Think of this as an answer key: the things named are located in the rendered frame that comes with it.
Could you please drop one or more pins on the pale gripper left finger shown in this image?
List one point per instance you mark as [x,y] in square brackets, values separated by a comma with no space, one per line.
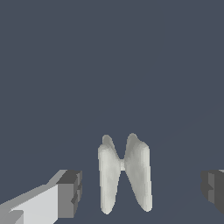
[43,201]

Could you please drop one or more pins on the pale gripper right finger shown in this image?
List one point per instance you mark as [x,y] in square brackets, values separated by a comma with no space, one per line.
[215,186]

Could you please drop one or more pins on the white butterfly-shaped object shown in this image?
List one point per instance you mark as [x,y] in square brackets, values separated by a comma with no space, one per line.
[110,175]

